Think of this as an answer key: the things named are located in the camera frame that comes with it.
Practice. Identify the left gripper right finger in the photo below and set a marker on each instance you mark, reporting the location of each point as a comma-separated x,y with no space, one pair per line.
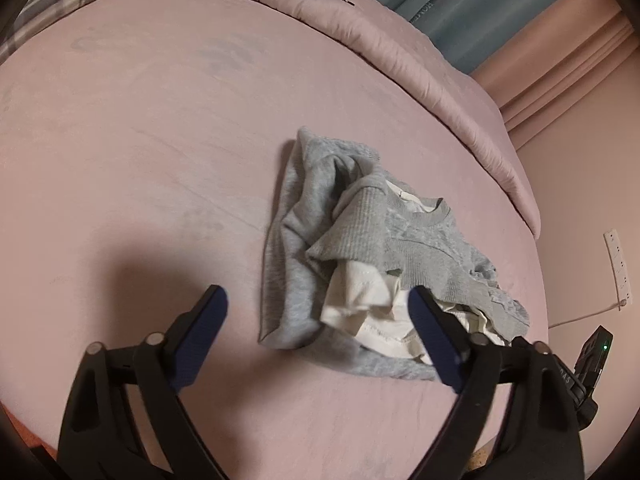
539,434

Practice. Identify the pink bed sheet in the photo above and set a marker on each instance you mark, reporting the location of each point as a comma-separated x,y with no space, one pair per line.
142,143

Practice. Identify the pink curtain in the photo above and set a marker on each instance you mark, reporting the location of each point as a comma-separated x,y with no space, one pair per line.
555,61

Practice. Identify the white wall socket strip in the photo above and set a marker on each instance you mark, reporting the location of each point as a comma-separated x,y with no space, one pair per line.
619,268

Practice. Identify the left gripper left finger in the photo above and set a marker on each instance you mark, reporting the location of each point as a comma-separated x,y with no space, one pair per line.
99,438

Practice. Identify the pink folded duvet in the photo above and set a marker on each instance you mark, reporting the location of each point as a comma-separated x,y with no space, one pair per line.
409,59

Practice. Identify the grey New York sweatshirt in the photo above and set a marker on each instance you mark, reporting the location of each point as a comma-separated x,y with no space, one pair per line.
345,247

